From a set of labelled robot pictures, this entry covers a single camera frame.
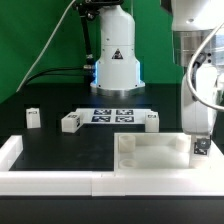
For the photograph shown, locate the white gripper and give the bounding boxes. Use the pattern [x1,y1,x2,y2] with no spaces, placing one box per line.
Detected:
[181,64,220,150]

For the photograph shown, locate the white square tabletop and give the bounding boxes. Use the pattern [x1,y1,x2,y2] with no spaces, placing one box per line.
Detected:
[113,131,224,173]

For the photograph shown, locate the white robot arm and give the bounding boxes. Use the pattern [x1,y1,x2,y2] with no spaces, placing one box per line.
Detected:
[91,0,224,150]

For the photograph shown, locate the white U-shaped fence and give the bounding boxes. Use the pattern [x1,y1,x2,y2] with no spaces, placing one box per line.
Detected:
[0,136,224,196]

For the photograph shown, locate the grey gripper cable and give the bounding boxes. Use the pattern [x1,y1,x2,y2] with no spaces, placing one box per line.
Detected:
[185,23,224,112]

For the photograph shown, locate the white marker base plate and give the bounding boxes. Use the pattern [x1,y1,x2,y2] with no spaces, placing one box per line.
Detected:
[77,108,151,124]

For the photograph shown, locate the black cable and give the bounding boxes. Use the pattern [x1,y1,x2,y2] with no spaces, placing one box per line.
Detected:
[23,67,87,86]

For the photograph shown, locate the black camera stand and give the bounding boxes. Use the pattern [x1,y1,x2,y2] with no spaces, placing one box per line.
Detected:
[72,0,124,84]

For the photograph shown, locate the white cable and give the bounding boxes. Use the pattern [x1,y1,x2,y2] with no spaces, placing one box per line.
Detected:
[15,0,78,93]

